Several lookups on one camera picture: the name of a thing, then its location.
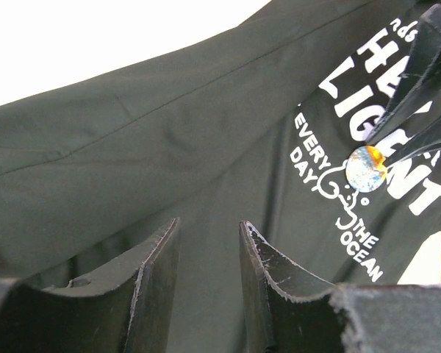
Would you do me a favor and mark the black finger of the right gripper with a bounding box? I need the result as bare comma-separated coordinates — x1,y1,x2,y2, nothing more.
367,3,441,142
384,116,441,168

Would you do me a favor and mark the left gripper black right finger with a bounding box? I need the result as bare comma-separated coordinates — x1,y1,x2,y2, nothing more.
239,221,441,352

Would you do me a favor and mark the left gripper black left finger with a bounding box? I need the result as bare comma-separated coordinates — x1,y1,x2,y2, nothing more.
0,219,180,352

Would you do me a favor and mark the black printed t-shirt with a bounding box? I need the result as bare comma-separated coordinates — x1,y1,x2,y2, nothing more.
0,1,441,352

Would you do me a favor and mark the round iridescent brooch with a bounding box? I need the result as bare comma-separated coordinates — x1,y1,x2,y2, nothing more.
345,145,387,193

